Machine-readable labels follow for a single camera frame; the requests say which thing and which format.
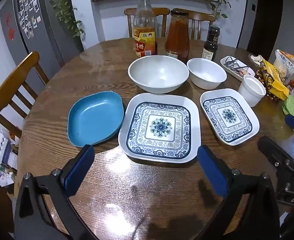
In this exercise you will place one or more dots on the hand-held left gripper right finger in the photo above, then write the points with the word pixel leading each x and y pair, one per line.
pixel 212 172

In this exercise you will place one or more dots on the white snack bag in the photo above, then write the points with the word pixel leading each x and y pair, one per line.
pixel 284 65

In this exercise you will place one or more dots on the grey refrigerator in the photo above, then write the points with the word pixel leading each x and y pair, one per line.
pixel 49 30

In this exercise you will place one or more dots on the wooden chair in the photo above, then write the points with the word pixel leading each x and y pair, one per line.
pixel 14 80
pixel 199 17
pixel 159 11

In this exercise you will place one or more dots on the pile of paper boxes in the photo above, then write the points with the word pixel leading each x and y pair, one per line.
pixel 2 152

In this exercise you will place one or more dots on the large white bowl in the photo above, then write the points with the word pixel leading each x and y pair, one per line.
pixel 157 75

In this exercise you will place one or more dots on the white cup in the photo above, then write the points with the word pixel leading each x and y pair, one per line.
pixel 250 92

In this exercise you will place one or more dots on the small blue patterned square plate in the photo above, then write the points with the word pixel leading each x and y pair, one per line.
pixel 228 116

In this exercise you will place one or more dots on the small white tray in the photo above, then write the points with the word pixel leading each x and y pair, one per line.
pixel 225 61

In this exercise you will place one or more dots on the red paper decal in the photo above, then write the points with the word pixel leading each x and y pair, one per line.
pixel 8 20
pixel 11 34

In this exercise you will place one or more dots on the pile of metal utensils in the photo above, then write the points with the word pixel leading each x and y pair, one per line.
pixel 233 65

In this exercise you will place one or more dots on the pink utensil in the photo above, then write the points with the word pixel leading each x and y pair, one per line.
pixel 244 73

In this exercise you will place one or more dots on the hanging green vine plant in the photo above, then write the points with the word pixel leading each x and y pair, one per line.
pixel 62 10

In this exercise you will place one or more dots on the yellow nut snack bag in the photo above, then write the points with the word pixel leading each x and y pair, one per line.
pixel 272 80

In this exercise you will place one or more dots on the dark sauce bottle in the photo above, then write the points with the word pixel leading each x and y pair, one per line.
pixel 210 45

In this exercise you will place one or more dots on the small trailing green plant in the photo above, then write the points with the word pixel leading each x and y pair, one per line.
pixel 219 7

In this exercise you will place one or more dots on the red sauce glass bottle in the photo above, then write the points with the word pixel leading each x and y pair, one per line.
pixel 177 37

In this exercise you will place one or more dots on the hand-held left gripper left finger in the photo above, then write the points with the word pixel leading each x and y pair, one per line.
pixel 79 171

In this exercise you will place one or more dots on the large blue patterned square plate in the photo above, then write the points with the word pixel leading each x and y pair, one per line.
pixel 159 127

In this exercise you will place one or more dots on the yellow cap vinegar bottle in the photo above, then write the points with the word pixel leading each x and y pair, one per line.
pixel 144 30

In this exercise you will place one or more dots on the small white bowl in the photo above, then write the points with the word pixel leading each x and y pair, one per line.
pixel 205 73

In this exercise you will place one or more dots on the dark wooden door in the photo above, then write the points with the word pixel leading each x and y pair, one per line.
pixel 264 22

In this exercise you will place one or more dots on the group of fridge photo magnets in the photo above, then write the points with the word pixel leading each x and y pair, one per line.
pixel 28 10

